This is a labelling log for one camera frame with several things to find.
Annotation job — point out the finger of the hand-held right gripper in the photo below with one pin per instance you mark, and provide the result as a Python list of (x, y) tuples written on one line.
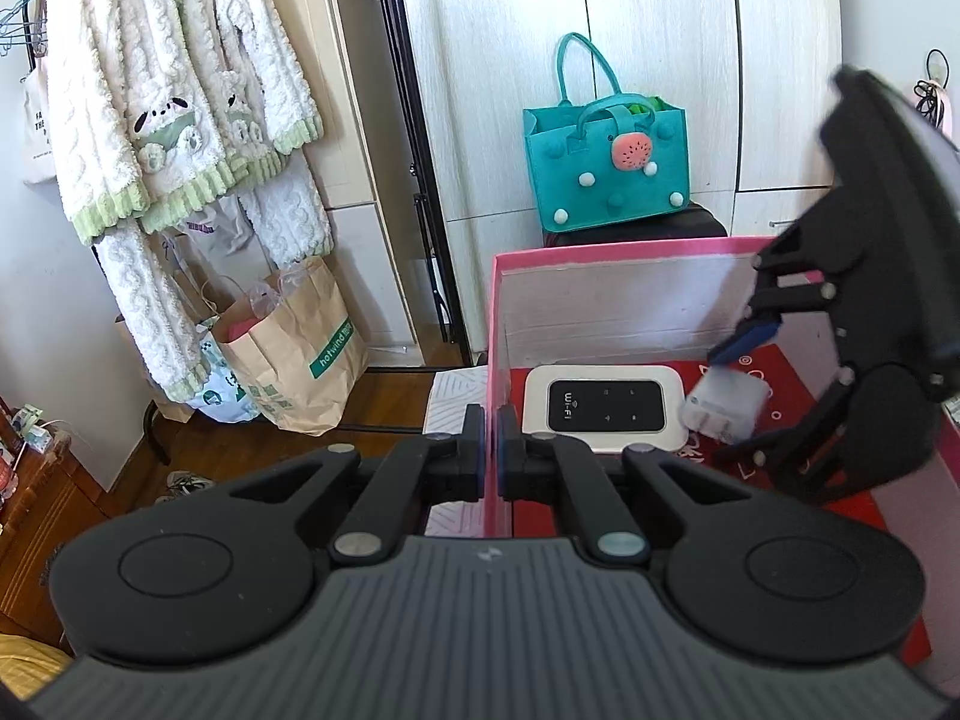
[(757, 451), (742, 341)]

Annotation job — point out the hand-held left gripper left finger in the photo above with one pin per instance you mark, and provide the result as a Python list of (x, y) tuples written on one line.
[(472, 465)]

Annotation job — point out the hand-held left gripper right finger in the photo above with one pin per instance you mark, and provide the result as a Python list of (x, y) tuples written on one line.
[(505, 465)]

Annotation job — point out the white charger adapter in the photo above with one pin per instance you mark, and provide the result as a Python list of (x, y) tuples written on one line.
[(727, 405)]

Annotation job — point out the white pocket router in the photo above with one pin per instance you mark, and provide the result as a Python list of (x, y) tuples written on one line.
[(600, 397)]

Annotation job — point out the pink cardboard box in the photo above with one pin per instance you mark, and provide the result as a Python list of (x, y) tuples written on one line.
[(600, 292)]

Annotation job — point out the black suitcase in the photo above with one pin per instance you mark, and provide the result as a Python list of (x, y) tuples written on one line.
[(705, 223)]

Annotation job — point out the brown paper bag green label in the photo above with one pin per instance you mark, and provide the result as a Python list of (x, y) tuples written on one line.
[(300, 360)]

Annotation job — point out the teal felt tote bag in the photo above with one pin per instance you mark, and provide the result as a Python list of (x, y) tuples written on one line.
[(600, 187)]

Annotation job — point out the cream cabinet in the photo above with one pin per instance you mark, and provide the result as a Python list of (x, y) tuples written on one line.
[(375, 262)]

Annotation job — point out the black folded tripod stand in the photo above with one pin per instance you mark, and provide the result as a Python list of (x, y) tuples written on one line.
[(431, 240)]

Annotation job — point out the white green plastic bag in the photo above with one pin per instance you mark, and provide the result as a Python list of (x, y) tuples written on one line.
[(225, 390)]

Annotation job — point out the clear plastic bag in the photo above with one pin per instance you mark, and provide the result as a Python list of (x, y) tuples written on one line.
[(277, 289)]

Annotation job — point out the grey sneaker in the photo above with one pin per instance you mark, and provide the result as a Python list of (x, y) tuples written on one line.
[(184, 481)]

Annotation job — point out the black clothes rack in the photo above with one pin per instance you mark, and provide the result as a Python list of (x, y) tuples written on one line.
[(159, 444)]

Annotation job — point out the plain brown paper bag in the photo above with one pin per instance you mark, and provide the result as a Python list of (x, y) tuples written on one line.
[(191, 300)]

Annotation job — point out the white hanging plastic bag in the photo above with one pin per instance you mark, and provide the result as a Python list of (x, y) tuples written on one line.
[(217, 229)]

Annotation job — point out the white wardrobe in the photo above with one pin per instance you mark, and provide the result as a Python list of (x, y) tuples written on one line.
[(487, 90)]

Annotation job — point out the white fluffy pajama pants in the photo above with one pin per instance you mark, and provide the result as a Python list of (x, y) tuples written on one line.
[(142, 300)]

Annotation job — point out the wooden cabinet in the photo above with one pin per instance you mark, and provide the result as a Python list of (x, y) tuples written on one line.
[(45, 540)]

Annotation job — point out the small green white package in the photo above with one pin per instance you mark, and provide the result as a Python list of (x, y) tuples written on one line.
[(30, 420)]

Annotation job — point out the red drink bottle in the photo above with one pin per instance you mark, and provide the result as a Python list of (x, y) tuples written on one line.
[(6, 480)]

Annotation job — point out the yellow blanket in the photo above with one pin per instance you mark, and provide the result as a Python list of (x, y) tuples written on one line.
[(26, 664)]

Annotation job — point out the white fluffy pajama jacket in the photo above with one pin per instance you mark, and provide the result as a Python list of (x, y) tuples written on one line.
[(150, 52)]

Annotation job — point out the white canvas tote bag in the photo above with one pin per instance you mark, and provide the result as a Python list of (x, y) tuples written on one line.
[(37, 135)]

